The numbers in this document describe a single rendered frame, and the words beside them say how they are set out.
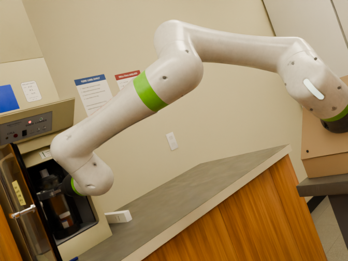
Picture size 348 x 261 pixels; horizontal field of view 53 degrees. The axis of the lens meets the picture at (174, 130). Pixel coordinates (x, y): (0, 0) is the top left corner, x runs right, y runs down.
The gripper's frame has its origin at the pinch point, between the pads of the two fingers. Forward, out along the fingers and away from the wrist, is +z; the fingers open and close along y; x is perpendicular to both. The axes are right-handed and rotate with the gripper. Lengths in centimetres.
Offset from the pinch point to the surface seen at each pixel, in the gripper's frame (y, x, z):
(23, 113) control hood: 6.8, -29.1, -17.5
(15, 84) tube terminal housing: 1.1, -42.4, -7.1
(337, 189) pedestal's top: -44, 29, -88
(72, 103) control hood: -12.3, -28.4, -17.1
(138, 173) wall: -69, 13, 35
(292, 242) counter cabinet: -91, 71, -34
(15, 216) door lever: 26.4, 0.3, -33.7
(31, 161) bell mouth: 4.6, -13.5, -3.5
